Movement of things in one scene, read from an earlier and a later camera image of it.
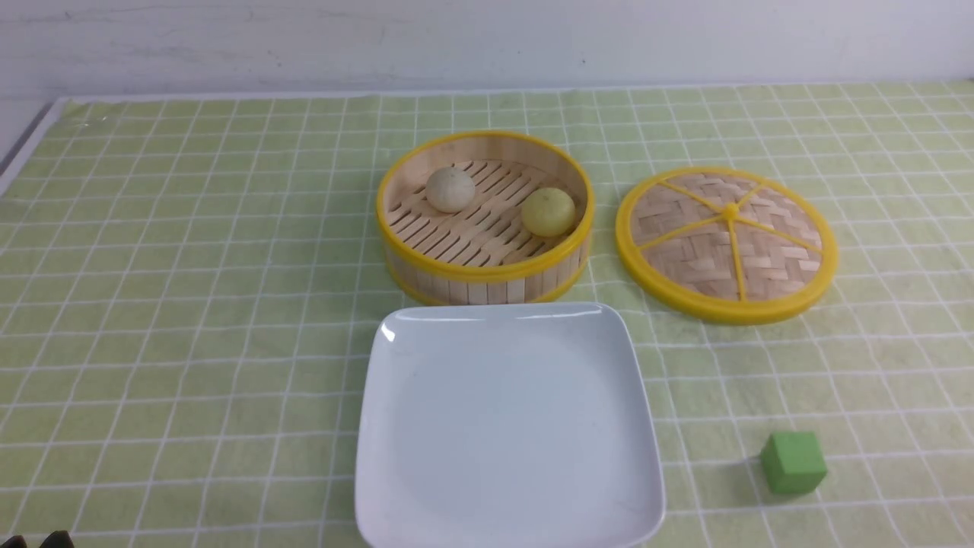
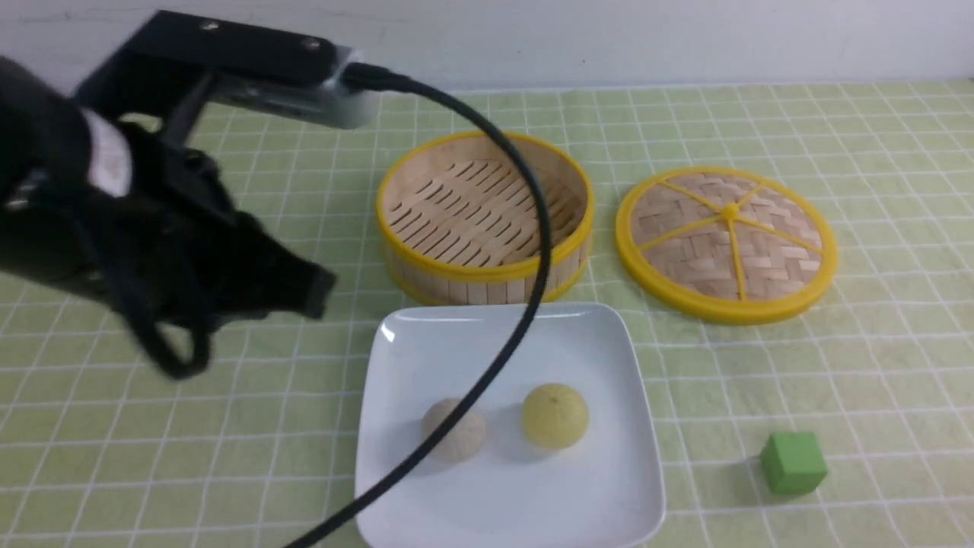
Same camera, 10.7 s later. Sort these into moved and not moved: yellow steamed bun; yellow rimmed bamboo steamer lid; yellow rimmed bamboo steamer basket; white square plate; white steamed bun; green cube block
Moved: white steamed bun; yellow steamed bun
Not moved: white square plate; green cube block; yellow rimmed bamboo steamer basket; yellow rimmed bamboo steamer lid
